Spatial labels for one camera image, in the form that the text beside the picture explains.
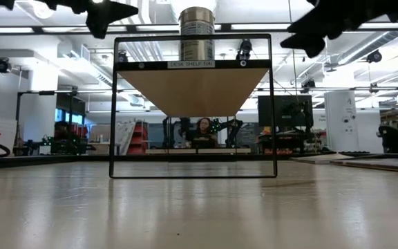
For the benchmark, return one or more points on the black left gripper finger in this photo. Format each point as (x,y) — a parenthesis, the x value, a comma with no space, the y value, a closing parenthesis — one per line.
(105,14)

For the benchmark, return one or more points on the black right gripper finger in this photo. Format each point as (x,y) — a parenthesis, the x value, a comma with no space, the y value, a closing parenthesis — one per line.
(309,43)
(320,22)

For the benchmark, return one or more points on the large gold lid spice jar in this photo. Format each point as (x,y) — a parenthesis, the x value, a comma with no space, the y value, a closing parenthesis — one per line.
(197,41)

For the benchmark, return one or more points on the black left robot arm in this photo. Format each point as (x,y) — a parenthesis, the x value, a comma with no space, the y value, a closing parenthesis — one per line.
(2,2)

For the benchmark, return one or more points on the black background robot arm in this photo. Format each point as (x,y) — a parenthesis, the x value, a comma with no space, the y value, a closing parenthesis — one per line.
(185,126)
(233,128)

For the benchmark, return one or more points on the red shelf unit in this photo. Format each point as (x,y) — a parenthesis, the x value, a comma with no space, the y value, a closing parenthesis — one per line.
(140,138)

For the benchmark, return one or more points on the black computer monitor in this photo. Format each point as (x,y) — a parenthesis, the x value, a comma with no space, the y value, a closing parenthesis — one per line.
(275,110)

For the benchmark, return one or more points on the white column with signs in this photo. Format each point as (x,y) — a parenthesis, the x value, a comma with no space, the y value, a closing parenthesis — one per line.
(340,121)

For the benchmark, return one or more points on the mountain and cars picture book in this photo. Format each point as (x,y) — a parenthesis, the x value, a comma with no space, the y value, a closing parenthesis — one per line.
(323,159)

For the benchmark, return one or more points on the red tool cabinet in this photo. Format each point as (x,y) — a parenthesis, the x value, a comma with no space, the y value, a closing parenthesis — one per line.
(81,130)

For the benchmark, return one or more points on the white board with drawings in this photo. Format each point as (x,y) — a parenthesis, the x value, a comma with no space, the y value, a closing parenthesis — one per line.
(124,133)

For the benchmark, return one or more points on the black chair back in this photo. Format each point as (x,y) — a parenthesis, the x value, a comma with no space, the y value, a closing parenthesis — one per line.
(392,138)

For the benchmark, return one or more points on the person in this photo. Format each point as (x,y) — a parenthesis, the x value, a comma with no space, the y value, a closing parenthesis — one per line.
(204,126)

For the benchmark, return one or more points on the orange canyon picture book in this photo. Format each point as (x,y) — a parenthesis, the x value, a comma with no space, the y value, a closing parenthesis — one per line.
(385,164)

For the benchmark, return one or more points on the black ceiling camera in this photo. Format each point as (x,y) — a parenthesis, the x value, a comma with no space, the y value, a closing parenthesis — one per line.
(122,55)
(307,84)
(374,56)
(244,50)
(2,65)

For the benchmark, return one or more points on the black metal frame stand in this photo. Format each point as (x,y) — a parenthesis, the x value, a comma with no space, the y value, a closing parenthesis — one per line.
(47,92)

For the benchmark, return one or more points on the wooden desk shelf black frame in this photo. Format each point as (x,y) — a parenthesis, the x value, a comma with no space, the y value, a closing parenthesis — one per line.
(195,90)

